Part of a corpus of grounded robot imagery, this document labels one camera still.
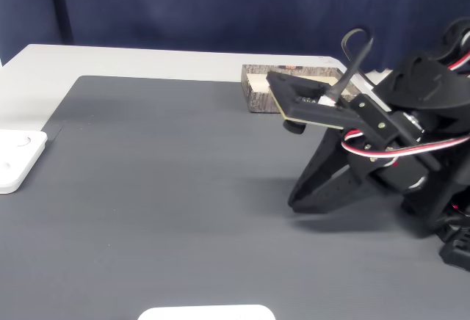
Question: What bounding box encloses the brown patterned cardboard box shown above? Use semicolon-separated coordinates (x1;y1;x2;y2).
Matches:
241;64;360;114

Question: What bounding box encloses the white rounded flat device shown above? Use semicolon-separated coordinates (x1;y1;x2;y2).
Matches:
137;304;276;320

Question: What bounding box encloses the grey table mat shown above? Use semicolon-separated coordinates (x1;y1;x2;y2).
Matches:
0;75;470;320

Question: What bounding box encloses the dark blue curtain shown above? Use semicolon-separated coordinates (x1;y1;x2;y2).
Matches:
0;0;470;75

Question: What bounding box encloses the white tray with round hollows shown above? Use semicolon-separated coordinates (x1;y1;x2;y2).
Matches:
0;130;48;195

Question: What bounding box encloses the red white black servo cable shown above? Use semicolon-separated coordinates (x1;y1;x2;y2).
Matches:
446;29;470;77
340;128;470;162

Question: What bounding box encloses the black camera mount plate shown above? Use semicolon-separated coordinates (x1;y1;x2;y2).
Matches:
265;70;401;137

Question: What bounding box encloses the black camera cable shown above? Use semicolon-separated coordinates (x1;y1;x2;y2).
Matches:
341;28;392;109

